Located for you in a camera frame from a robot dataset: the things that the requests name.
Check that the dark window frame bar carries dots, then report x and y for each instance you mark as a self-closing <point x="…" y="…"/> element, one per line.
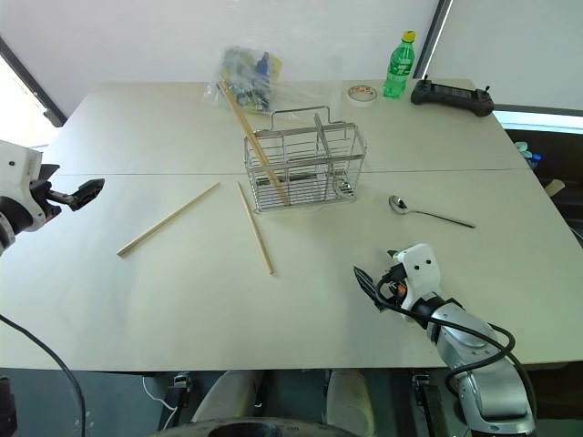
<point x="32" y="79"/>

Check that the grey window frame bar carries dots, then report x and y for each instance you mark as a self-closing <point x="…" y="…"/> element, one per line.
<point x="435" y="41"/>

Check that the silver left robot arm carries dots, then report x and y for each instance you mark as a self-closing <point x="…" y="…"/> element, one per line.
<point x="3" y="246"/>

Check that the black table bracket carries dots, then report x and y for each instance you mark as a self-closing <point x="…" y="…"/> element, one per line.
<point x="428" y="405"/>
<point x="178" y="391"/>

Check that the bottle with blue cap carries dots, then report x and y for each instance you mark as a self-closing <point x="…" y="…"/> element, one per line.
<point x="532" y="159"/>

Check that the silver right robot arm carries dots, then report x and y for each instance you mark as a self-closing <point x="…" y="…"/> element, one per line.
<point x="492" y="391"/>

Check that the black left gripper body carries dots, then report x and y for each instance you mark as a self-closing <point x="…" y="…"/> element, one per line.
<point x="42" y="200"/>

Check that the green plastic bottle yellow cap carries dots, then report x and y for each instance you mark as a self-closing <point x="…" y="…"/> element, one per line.
<point x="400" y="68"/>

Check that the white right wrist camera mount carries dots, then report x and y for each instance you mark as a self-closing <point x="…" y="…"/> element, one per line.
<point x="421" y="273"/>

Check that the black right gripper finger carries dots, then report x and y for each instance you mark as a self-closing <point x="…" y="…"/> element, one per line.
<point x="393" y="254"/>
<point x="368" y="284"/>

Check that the black handheld remote controller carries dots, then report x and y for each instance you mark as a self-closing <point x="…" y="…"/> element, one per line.
<point x="451" y="96"/>

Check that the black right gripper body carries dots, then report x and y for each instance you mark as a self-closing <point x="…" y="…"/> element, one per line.
<point x="392" y="276"/>

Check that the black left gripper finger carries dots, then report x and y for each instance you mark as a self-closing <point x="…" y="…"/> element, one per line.
<point x="87" y="191"/>
<point x="48" y="172"/>

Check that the clear plastic bag with contents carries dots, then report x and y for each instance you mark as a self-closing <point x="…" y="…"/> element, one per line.
<point x="248" y="77"/>

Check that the beige rounded shape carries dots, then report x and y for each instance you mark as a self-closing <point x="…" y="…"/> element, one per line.
<point x="350" y="400"/>
<point x="228" y="393"/>

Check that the wooden chopstick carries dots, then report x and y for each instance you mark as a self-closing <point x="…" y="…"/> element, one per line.
<point x="168" y="220"/>
<point x="250" y="132"/>
<point x="256" y="227"/>

